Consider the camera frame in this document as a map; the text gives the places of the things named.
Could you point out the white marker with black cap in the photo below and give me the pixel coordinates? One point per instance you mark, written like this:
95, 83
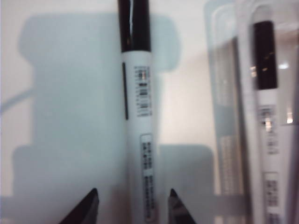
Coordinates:
268, 130
140, 116

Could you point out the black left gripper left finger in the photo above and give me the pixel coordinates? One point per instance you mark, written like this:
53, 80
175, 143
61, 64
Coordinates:
86, 210

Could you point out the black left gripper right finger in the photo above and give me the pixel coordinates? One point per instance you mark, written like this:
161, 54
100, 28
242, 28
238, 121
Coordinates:
178, 212

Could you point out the clear plastic packaging tray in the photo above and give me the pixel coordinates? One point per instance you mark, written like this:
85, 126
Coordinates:
224, 70

